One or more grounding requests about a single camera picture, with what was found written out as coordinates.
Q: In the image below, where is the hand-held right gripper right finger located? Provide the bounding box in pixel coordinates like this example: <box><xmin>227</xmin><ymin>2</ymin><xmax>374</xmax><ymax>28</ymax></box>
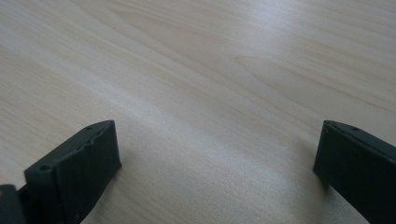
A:
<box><xmin>313</xmin><ymin>119</ymin><xmax>396</xmax><ymax>224</ymax></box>

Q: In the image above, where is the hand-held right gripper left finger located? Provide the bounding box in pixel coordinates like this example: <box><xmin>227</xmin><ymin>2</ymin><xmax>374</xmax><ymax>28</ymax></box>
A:
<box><xmin>19</xmin><ymin>119</ymin><xmax>122</xmax><ymax>224</ymax></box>

